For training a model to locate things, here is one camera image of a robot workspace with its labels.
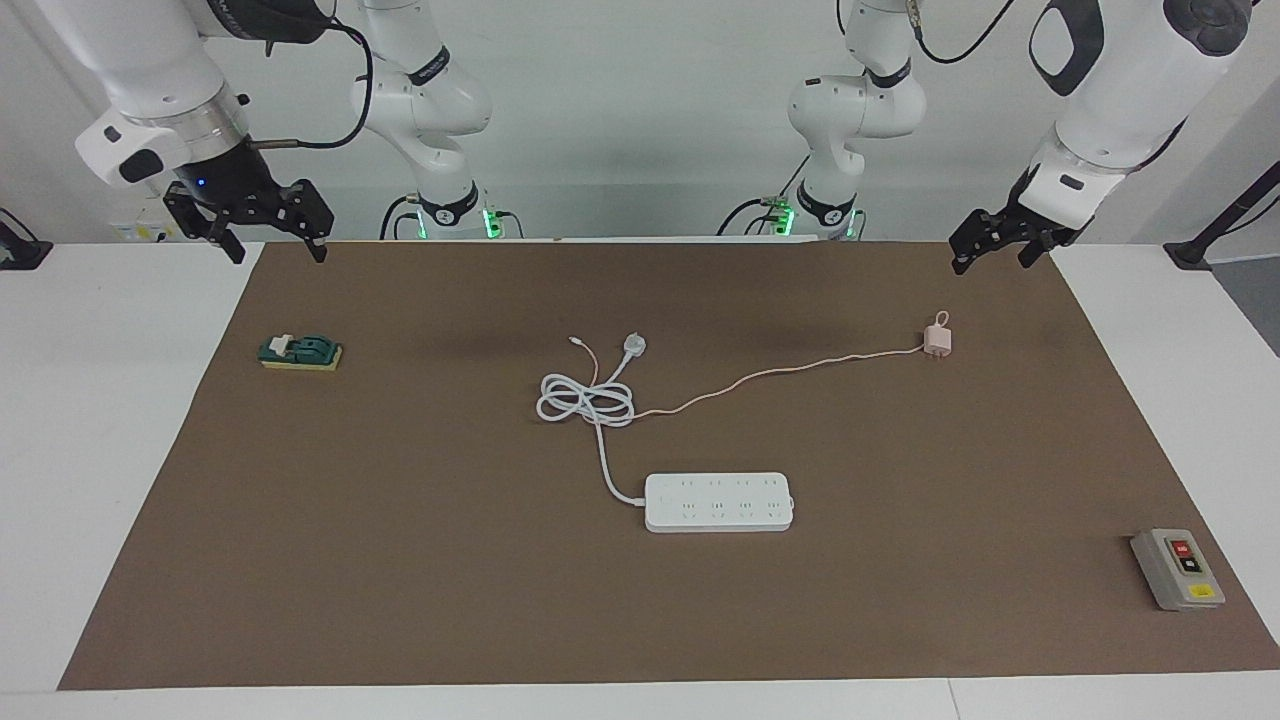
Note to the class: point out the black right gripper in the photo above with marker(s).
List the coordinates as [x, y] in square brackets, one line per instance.
[245, 195]

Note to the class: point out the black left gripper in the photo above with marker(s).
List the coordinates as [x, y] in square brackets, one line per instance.
[1015, 222]

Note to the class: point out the pink charger adapter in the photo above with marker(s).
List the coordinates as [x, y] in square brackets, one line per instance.
[937, 342]

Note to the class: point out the white power strip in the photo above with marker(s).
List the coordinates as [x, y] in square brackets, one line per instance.
[720, 505]

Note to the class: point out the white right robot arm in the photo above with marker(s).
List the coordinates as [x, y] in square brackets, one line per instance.
[140, 60]

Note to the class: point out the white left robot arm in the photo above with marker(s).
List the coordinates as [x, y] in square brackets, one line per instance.
[1130, 100]

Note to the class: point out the black clamp stand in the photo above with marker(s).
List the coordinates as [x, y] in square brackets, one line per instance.
[1195, 252]
[20, 252]

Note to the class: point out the brown table mat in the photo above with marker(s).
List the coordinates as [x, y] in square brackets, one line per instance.
[400, 600]

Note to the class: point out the green knife switch yellow base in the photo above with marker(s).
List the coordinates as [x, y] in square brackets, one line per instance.
[305, 352]

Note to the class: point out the white wall socket box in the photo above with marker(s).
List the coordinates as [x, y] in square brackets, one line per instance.
[135, 232]

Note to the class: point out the grey push-button switch box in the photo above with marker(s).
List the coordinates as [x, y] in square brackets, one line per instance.
[1180, 570]

